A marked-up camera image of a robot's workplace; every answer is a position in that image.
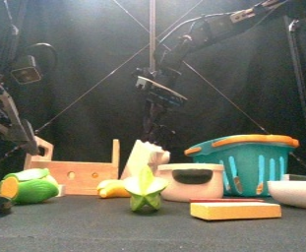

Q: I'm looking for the white toy cleaver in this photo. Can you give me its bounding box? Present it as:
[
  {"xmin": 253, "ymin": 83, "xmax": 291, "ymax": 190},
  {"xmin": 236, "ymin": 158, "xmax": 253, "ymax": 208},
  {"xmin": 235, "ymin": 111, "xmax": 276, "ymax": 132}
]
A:
[{"xmin": 118, "ymin": 139, "xmax": 173, "ymax": 181}]

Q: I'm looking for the green yellow toy corn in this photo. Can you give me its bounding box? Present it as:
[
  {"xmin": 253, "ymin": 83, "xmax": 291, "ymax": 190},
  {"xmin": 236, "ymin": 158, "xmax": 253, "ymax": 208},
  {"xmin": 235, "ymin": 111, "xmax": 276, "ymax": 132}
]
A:
[{"xmin": 0, "ymin": 167, "xmax": 62, "ymax": 206}]

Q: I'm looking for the wooden knife block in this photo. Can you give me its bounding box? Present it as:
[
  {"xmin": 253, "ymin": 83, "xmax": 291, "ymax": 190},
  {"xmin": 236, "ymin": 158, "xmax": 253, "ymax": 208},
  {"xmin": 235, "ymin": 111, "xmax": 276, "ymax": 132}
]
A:
[{"xmin": 23, "ymin": 135, "xmax": 121, "ymax": 197}]

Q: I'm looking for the green toy star fruit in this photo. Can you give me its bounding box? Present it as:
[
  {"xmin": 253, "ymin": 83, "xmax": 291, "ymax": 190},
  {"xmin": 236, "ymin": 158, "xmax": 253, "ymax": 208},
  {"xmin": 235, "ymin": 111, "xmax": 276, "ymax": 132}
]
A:
[{"xmin": 122, "ymin": 164, "xmax": 172, "ymax": 213}]

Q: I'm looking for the small white block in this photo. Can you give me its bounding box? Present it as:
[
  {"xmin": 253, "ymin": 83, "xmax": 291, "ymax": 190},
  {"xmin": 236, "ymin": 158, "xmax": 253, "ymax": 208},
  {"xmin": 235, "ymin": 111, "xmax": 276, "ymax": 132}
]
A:
[{"xmin": 56, "ymin": 183, "xmax": 69, "ymax": 199}]

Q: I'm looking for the teal basket with orange rim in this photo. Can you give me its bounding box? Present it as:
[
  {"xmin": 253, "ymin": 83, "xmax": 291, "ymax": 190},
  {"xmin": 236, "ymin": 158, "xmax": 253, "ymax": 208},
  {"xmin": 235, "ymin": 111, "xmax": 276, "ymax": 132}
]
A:
[{"xmin": 184, "ymin": 133, "xmax": 302, "ymax": 199}]

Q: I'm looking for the yellow toy banana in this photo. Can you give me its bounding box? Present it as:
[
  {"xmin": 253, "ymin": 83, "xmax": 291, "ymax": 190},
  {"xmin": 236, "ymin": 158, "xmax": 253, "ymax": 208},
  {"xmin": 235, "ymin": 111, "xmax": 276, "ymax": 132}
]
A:
[{"xmin": 97, "ymin": 178, "xmax": 133, "ymax": 200}]

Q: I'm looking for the flat red toy piece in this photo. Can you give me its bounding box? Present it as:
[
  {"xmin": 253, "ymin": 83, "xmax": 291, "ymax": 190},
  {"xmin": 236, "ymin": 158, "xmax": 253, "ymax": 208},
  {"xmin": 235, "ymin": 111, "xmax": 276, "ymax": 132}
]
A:
[{"xmin": 189, "ymin": 197, "xmax": 267, "ymax": 204}]

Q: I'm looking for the yellow wooden block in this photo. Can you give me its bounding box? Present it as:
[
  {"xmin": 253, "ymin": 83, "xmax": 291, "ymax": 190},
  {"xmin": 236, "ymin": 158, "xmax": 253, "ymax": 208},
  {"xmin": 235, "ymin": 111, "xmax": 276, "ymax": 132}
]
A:
[{"xmin": 189, "ymin": 201, "xmax": 284, "ymax": 221}]

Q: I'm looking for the small grey block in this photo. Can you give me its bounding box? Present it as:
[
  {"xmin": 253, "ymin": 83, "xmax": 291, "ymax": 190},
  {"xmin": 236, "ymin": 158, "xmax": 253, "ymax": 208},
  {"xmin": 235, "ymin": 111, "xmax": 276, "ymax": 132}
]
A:
[{"xmin": 282, "ymin": 173, "xmax": 306, "ymax": 182}]

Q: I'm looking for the white bowl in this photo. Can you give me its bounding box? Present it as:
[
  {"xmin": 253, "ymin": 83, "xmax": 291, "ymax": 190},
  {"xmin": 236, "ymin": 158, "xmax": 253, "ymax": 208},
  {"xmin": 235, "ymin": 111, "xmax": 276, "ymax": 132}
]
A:
[{"xmin": 267, "ymin": 179, "xmax": 306, "ymax": 211}]

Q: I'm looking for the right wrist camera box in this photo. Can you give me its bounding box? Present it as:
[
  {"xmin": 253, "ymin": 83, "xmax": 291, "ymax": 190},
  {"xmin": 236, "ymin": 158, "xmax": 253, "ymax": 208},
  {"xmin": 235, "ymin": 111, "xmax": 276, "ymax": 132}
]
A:
[{"xmin": 134, "ymin": 76, "xmax": 191, "ymax": 108}]

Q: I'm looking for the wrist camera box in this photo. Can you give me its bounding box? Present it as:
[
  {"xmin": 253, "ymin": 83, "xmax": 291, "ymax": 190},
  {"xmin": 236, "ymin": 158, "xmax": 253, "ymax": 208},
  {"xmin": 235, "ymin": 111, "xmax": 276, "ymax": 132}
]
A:
[
  {"xmin": 134, "ymin": 76, "xmax": 191, "ymax": 108},
  {"xmin": 10, "ymin": 54, "xmax": 45, "ymax": 86}
]

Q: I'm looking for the vertical metal frame pole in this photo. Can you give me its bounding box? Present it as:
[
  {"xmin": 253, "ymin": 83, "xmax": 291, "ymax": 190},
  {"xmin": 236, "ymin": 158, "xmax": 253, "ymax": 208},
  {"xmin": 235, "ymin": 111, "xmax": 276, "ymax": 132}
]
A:
[{"xmin": 149, "ymin": 0, "xmax": 158, "ymax": 73}]

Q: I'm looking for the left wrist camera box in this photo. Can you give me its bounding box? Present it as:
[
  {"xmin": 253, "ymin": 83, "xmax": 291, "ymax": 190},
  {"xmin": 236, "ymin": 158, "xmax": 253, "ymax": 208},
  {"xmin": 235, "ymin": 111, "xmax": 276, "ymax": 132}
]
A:
[{"xmin": 10, "ymin": 54, "xmax": 45, "ymax": 86}]

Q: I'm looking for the white pot with black handle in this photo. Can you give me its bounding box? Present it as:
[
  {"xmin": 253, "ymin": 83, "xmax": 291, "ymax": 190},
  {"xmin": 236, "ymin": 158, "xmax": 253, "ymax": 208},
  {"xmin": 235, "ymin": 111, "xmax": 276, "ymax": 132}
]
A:
[{"xmin": 154, "ymin": 162, "xmax": 227, "ymax": 203}]

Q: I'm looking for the thin diagonal brace wire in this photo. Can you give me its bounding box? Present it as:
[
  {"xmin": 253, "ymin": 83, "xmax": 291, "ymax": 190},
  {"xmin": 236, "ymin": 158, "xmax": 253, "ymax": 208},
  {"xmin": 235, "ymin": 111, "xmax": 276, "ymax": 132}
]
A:
[
  {"xmin": 0, "ymin": 0, "xmax": 205, "ymax": 175},
  {"xmin": 112, "ymin": 0, "xmax": 306, "ymax": 180}
]

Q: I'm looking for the black looped cable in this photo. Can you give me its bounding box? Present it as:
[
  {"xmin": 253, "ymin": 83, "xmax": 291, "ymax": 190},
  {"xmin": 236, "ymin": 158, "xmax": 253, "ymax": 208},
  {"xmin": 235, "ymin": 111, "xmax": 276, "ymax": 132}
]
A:
[{"xmin": 23, "ymin": 42, "xmax": 61, "ymax": 79}]

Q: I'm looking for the black frame side post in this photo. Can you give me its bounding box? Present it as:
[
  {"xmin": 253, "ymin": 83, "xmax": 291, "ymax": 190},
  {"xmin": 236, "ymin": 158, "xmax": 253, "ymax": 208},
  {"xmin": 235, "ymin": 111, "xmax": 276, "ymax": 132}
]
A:
[{"xmin": 283, "ymin": 14, "xmax": 306, "ymax": 171}]

